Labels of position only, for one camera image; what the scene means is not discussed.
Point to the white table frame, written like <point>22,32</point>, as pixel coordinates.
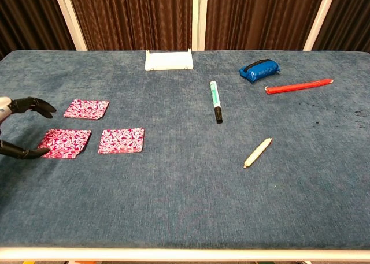
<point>185,254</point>

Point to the red pen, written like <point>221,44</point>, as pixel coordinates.
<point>297,86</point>

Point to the green white marker black cap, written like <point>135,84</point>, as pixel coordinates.
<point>215,98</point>

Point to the cream pen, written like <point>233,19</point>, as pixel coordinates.
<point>257,153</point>

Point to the brown pleated curtain panel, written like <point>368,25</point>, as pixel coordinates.
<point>26,18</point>
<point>260,18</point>
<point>136,18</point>
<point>349,18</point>

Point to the blue zipper pouch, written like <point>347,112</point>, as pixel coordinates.
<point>260,69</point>

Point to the blue fabric table mat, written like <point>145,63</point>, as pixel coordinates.
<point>185,203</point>

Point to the white plastic tray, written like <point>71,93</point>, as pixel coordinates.
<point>169,62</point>

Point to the white partition frame post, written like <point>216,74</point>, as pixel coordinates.
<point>199,18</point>
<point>319,18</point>
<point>70,18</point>

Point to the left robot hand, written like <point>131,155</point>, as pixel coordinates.
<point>26,104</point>

